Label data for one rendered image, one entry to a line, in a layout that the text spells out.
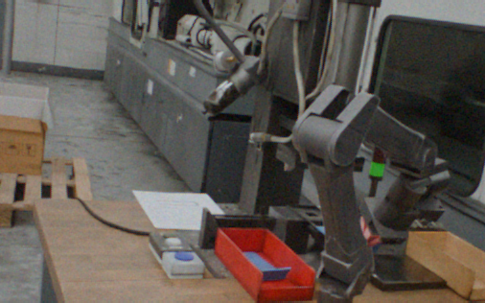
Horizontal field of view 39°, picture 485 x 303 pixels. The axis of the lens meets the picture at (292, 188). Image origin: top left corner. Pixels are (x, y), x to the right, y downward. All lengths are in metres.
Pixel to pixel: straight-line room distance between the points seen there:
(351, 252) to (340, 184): 0.14
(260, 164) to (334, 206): 0.69
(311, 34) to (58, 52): 9.20
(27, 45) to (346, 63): 9.28
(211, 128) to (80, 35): 6.20
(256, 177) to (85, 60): 9.00
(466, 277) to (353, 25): 0.60
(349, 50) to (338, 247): 0.53
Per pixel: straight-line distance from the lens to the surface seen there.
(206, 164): 4.73
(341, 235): 1.15
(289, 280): 1.42
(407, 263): 1.63
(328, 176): 1.08
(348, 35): 1.53
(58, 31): 10.64
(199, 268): 1.37
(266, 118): 1.76
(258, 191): 1.79
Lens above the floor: 1.43
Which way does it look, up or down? 14 degrees down
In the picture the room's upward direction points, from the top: 10 degrees clockwise
